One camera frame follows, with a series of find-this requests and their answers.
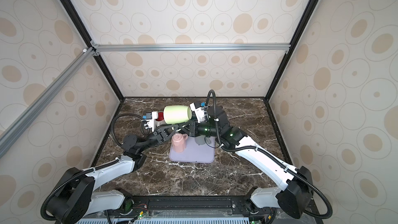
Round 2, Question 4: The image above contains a light green mug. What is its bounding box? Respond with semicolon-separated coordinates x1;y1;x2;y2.
163;105;192;124

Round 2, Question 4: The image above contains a white mug red inside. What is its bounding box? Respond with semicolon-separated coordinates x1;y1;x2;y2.
155;112;164;122

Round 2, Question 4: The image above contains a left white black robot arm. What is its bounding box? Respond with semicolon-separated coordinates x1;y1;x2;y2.
40;112;192;224

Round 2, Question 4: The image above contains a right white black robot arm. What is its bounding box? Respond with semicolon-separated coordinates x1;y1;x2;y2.
170;90;333;219

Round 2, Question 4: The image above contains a grey mug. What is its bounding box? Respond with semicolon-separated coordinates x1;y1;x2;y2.
195;136;207;146

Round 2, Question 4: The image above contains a pink faceted mug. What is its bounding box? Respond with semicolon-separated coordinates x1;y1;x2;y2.
172;133;189;153

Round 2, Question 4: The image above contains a lavender plastic tray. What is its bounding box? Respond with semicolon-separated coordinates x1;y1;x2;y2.
169;137;215;164

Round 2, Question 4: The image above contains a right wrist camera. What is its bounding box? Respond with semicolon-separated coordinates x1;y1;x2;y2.
190;101;206;123

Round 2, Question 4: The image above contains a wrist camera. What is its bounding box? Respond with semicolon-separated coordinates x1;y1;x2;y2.
190;101;206;123
143;111;159;131

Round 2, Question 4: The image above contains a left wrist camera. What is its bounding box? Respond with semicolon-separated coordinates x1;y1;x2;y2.
143;111;159;131

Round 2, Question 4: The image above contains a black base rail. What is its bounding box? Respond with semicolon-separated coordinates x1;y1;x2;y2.
74;194;324;224

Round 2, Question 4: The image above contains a horizontal aluminium rail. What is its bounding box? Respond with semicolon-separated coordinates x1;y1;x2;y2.
93;43;291;52

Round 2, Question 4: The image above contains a left diagonal aluminium rail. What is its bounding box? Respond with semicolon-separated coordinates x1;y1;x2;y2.
1;47;94;157

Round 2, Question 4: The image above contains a left black frame post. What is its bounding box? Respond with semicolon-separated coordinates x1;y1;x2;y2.
59;0;124;102

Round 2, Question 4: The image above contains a black frame post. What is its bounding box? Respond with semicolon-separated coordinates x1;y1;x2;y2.
59;0;124;102
264;0;319;103

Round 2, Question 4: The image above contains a right black frame post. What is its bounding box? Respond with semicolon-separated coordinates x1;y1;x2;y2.
264;0;319;103

